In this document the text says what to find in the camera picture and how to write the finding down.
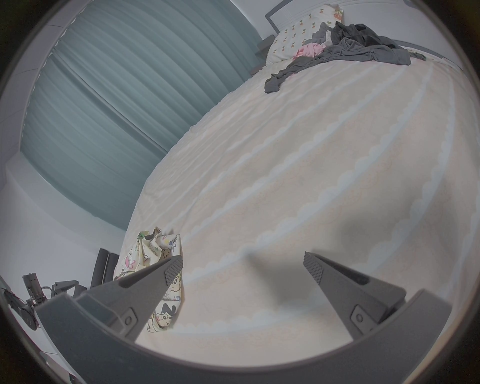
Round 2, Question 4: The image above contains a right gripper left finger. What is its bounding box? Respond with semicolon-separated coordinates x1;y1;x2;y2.
75;255;184;338

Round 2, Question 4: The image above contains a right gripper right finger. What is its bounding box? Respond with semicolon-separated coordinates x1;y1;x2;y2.
304;251;407;335

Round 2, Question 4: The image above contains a white printed pyjama top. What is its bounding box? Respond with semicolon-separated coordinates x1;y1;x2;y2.
114;226;185;334

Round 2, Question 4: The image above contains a bed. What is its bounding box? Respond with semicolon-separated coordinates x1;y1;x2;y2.
112;0;480;362

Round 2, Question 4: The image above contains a blue-green curtain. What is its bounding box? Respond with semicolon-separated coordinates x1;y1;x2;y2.
20;50;169;231
52;0;265;152

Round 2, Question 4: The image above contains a dark grey garment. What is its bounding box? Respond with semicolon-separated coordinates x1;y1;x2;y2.
264;45;426;94

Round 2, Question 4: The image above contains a pink garment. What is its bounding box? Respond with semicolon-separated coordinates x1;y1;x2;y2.
294;42;327;60

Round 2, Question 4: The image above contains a white printed pillow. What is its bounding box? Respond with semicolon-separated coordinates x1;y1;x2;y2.
265;4;346;65

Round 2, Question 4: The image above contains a black garment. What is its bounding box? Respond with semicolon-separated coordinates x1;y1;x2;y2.
330;22;402;51

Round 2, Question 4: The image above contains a light grey garment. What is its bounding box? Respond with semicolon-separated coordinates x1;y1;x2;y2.
311;22;338;44

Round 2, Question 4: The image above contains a grey bedside table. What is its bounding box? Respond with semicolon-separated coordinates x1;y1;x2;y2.
255;35;276;76

